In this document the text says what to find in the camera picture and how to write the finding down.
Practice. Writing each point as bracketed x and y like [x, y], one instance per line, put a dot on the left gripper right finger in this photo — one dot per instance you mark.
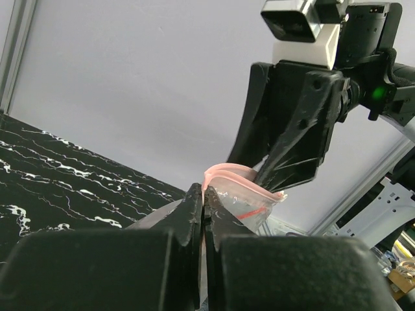
[250, 272]

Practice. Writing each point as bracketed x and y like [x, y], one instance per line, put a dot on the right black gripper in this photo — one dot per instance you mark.
[298, 117]

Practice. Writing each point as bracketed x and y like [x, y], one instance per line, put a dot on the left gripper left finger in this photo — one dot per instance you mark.
[107, 269]

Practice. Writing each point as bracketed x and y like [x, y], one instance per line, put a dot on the clear zip top bag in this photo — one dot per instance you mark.
[247, 201]

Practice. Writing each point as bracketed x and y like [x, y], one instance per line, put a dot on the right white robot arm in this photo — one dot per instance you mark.
[365, 54]

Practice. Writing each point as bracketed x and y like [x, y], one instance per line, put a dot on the black marble pattern mat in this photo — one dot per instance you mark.
[50, 184]

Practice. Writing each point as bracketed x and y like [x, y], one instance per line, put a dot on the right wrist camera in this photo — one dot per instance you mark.
[306, 31]

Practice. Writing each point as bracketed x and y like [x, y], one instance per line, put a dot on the right aluminium frame rail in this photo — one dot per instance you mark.
[354, 194]

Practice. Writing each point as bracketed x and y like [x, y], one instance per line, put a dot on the aluminium frame rail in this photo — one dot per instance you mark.
[21, 18]
[354, 194]

